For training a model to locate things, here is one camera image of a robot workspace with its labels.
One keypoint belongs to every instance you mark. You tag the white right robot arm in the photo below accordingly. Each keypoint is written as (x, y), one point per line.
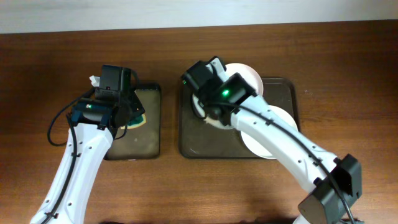
(333, 184)

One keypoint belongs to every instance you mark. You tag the large dark serving tray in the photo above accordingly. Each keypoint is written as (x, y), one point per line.
(199, 140)

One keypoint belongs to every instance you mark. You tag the white plate with yellow stain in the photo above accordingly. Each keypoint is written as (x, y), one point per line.
(200, 113)

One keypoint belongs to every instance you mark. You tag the pinkish white plate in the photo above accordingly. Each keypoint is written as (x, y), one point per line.
(248, 73)

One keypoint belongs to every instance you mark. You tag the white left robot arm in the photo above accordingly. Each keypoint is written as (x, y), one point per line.
(85, 150)

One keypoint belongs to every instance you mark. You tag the green and yellow sponge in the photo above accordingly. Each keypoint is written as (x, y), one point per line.
(136, 123)

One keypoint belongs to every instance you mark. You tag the white deep plate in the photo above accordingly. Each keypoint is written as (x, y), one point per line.
(256, 147)

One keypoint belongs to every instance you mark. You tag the small black water tray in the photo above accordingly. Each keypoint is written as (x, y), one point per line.
(142, 142)

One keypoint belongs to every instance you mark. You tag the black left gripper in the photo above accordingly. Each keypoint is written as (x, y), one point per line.
(138, 109)

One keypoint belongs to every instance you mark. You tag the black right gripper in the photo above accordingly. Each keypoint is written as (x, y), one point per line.
(237, 75)

